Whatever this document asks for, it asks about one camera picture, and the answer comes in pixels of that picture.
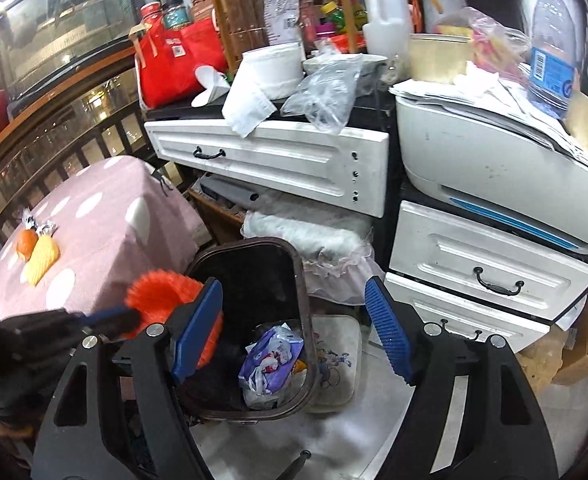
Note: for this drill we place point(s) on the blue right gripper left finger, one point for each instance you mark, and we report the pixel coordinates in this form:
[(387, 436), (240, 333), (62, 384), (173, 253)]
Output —
[(195, 329)]

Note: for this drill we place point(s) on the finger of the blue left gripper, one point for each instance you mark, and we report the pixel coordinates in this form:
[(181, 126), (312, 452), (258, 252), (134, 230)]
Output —
[(120, 316)]

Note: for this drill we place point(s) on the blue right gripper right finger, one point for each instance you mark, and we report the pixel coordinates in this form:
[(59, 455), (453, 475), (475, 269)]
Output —
[(394, 340)]

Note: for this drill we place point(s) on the orange foam fruit net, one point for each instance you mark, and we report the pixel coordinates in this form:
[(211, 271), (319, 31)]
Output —
[(156, 295)]

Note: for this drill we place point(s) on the purple plastic tissue pack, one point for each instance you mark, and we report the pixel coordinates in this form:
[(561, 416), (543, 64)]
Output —
[(272, 371)]

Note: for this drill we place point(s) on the black trash bin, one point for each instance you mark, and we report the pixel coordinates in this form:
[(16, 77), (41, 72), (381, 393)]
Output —
[(263, 283)]

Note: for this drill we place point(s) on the cartoon printed floor mat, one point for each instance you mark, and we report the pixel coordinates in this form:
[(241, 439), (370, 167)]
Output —
[(338, 343)]

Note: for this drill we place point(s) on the white drawer cabinet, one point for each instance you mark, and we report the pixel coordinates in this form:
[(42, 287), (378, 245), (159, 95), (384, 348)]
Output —
[(474, 279)]

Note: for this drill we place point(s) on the white lace cushion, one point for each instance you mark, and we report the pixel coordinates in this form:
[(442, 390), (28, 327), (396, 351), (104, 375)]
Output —
[(335, 244)]

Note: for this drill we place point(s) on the yellow foam fruit net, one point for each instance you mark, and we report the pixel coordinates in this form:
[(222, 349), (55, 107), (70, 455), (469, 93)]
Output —
[(45, 254)]

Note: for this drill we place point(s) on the orange peel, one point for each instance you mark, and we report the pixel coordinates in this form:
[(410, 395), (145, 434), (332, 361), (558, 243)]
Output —
[(25, 243)]

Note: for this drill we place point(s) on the black white candy wrapper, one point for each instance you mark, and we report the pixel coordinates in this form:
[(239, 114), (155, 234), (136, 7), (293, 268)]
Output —
[(29, 221)]

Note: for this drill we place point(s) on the white printer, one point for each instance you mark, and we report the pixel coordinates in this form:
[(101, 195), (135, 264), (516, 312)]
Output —
[(455, 158)]

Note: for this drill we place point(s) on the wooden curved railing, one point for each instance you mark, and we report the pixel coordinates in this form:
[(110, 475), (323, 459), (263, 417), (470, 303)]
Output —
[(89, 112)]

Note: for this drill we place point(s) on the clear crumpled plastic bag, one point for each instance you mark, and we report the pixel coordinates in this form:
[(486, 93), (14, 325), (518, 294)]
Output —
[(326, 97)]

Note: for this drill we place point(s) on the white paper cup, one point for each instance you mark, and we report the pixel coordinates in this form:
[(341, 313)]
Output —
[(215, 85)]

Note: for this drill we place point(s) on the white paper roll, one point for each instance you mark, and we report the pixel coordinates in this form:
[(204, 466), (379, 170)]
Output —
[(265, 75)]

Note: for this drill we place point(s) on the red fabric tote bag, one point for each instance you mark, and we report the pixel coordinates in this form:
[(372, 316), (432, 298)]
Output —
[(166, 60)]

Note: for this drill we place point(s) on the white plastic jug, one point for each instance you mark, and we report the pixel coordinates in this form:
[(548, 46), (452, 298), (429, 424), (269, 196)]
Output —
[(388, 29)]

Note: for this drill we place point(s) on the red snack canister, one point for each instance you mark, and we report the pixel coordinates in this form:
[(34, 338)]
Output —
[(150, 13)]

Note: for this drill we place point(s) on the clear water bottle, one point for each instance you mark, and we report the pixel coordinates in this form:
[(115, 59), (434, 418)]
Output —
[(552, 58)]

